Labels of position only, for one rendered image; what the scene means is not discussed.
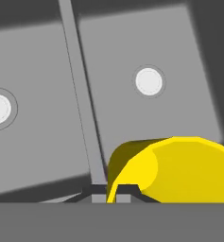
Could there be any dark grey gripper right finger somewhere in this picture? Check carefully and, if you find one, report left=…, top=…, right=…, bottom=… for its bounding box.
left=115, top=183, right=162, bottom=204

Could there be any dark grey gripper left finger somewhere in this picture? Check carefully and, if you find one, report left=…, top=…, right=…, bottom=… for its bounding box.
left=63, top=183, right=109, bottom=204

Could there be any yellow cup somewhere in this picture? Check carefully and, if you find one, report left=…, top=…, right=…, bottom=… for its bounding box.
left=106, top=135, right=224, bottom=204

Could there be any grey double basin sink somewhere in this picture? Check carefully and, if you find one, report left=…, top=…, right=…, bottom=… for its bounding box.
left=0, top=0, right=224, bottom=204

